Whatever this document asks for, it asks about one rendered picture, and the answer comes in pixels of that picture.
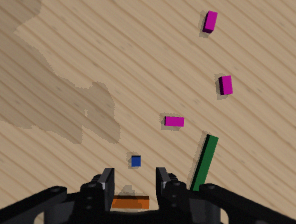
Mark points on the small blue block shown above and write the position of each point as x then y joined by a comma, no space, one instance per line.
136,161

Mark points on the magenta block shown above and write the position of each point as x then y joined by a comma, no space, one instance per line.
209,22
225,85
174,121

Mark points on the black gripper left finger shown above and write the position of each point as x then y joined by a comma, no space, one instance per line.
94,198

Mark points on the orange rod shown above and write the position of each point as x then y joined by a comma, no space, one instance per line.
133,202

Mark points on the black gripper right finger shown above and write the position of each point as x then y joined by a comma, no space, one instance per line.
204,206

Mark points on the green rod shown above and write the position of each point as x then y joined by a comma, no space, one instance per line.
204,162

